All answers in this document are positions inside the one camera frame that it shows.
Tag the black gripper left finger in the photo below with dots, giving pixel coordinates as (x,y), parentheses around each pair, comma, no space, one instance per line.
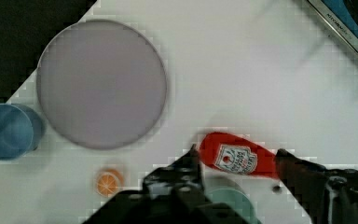
(185,171)

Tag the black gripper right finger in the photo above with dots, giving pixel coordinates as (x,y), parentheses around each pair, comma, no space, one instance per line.
(329,196)

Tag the black toaster oven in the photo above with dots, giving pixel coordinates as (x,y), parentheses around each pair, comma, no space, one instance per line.
(340,16)

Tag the red ketchup bottle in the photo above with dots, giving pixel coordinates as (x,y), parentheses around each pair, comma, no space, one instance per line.
(229,153)

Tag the orange slice toy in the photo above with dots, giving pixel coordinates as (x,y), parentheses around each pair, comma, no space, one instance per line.
(109,182)

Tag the round grey plate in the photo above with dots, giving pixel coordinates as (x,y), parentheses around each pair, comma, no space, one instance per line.
(101,84)

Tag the blue cup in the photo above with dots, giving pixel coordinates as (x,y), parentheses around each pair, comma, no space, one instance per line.
(21,130)

